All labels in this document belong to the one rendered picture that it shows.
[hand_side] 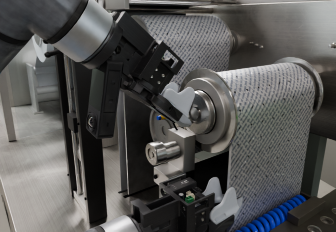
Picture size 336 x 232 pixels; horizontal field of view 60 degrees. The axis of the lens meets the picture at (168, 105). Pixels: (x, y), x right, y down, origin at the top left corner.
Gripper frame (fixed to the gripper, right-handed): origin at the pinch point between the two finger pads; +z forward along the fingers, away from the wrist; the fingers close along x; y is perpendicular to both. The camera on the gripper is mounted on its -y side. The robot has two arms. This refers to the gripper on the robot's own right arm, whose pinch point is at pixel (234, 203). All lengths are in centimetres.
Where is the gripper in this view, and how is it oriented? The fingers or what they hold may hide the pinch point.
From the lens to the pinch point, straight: 56.1
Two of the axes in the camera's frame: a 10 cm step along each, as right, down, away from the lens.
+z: 8.2, -1.7, 5.5
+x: -5.7, -2.4, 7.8
